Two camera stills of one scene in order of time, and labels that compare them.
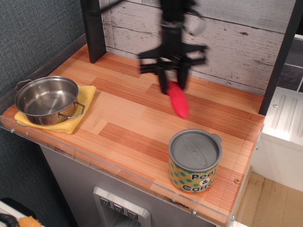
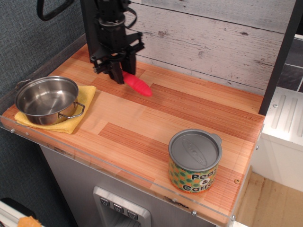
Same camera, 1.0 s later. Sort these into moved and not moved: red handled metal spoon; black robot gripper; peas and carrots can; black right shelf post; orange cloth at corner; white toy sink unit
Moved: black robot gripper; red handled metal spoon
Not moved: black right shelf post; orange cloth at corner; white toy sink unit; peas and carrots can
